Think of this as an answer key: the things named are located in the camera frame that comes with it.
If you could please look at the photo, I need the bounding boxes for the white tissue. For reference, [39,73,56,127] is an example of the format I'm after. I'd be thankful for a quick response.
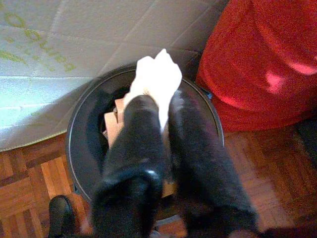
[123,48,183,136]

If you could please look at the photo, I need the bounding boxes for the red pillow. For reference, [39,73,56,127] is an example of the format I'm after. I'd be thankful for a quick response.
[195,0,317,133]

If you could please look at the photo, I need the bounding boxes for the black round waste bin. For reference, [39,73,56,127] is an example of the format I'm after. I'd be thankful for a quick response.
[65,63,226,206]

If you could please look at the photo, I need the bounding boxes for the grey-green quilted mattress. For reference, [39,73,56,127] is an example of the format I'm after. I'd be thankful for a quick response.
[0,0,230,152]

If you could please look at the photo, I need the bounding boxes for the brown cardboard scrap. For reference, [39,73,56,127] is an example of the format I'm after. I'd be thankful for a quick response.
[103,98,132,149]

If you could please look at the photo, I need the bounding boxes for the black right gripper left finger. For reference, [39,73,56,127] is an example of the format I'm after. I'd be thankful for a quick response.
[91,95,174,238]

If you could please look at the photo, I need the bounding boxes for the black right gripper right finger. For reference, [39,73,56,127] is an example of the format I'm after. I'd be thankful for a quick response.
[168,91,261,238]

